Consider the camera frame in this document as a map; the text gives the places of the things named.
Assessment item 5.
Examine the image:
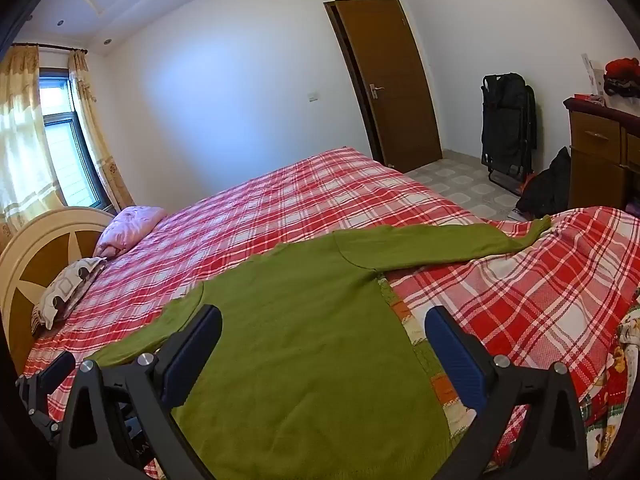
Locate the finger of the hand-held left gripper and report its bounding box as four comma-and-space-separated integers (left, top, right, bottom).
15, 351, 76, 443

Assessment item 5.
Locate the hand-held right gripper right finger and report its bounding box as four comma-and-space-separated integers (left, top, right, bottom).
425, 305, 591, 480

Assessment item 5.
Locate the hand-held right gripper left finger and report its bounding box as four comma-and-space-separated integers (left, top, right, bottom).
56, 304, 223, 480

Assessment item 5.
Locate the green striped knit sweater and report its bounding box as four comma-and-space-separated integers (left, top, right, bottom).
85, 215, 551, 480

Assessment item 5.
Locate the pile of red clothes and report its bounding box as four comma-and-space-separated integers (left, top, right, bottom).
602, 56, 640, 98

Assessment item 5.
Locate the brown patterned pillow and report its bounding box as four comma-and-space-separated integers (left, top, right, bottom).
31, 256, 108, 338

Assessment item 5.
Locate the cream wooden bed headboard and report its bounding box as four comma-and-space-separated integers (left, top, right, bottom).
0, 205, 118, 376

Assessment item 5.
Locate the pink pillow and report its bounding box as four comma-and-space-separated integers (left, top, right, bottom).
92, 205, 168, 261

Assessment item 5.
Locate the cartoon printed blanket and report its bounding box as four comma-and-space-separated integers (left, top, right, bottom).
580, 290, 640, 466

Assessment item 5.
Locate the red plaid bed sheet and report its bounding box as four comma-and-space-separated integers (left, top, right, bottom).
20, 147, 640, 471

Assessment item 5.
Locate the black bag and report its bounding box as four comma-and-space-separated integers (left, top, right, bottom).
515, 146, 573, 218
480, 72, 538, 196

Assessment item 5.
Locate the yellow curtain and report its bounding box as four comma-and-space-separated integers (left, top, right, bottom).
67, 50, 136, 211
0, 45, 66, 241

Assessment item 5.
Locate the window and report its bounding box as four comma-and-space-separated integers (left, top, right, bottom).
37, 67, 113, 208

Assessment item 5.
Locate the brown wooden dresser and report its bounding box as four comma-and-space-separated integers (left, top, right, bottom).
563, 95, 640, 211

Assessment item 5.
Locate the brown wooden door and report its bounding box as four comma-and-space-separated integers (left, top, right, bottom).
324, 0, 443, 173

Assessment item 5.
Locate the white card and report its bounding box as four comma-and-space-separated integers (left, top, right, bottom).
580, 52, 606, 98

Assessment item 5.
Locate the dark curtain rod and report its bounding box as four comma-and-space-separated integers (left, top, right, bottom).
10, 41, 88, 55

